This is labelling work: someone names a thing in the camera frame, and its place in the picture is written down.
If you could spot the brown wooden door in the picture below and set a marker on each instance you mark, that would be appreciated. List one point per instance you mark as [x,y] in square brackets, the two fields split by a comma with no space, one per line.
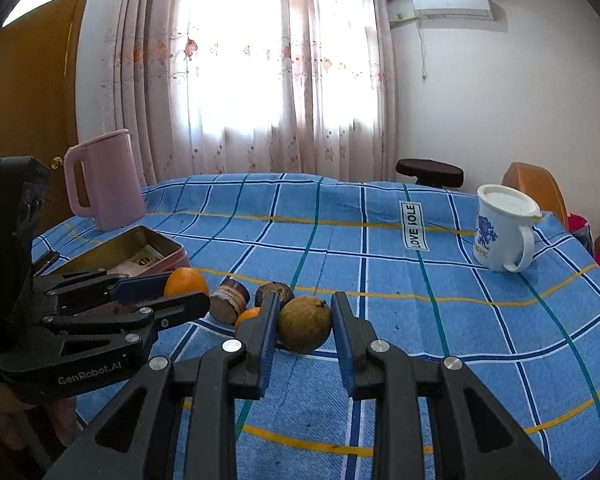
[38,93]

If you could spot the blue checkered tablecloth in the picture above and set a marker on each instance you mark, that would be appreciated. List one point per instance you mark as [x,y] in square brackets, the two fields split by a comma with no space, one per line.
[533,338]

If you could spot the pink red clothes pile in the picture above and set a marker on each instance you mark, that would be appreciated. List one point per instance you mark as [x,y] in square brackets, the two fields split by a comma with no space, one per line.
[597,249]

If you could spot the white blue floral mug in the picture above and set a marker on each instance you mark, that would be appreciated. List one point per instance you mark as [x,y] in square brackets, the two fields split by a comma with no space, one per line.
[504,241]

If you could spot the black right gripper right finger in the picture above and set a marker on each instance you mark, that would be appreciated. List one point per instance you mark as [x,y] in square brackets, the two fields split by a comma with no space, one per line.
[473,435]

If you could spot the green-brown kiwi fruit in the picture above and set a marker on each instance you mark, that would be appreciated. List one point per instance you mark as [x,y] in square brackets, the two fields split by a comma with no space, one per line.
[304,324]

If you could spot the brown striped round jar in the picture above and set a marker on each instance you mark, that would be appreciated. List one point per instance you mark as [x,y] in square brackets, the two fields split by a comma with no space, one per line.
[228,301]

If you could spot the orange tangerine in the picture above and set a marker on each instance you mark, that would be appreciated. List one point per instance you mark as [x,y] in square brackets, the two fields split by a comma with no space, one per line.
[183,281]

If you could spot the brown shell-like fruit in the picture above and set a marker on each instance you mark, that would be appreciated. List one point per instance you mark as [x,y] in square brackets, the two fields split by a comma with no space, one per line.
[111,308]

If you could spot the dark round stool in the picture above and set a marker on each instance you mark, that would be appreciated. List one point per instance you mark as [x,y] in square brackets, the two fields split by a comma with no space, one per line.
[431,173]

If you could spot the small orange fruit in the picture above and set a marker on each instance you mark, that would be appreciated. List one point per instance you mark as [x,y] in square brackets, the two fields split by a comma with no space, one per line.
[246,315]

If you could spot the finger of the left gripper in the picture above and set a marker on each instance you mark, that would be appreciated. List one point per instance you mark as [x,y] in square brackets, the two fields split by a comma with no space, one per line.
[141,323]
[85,290]

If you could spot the pink metal tin box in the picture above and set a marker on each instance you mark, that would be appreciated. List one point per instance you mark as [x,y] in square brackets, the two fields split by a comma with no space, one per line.
[135,252]

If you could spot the pink plastic pitcher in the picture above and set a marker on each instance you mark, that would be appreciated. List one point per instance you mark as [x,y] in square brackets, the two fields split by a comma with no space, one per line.
[112,187]

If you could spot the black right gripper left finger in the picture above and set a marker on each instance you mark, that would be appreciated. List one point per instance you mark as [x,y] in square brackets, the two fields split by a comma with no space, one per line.
[135,435]

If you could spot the orange chair back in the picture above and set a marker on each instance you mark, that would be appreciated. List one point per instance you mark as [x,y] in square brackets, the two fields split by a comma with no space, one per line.
[538,183]

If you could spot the floral sheer curtain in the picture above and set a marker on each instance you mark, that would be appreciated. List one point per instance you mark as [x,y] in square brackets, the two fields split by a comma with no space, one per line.
[223,86]

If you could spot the dark wrinkled passion fruit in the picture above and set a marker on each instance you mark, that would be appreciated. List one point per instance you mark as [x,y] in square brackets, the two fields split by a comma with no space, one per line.
[281,290]

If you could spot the white air conditioner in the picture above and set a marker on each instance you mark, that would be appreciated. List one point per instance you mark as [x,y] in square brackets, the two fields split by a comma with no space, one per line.
[460,9]

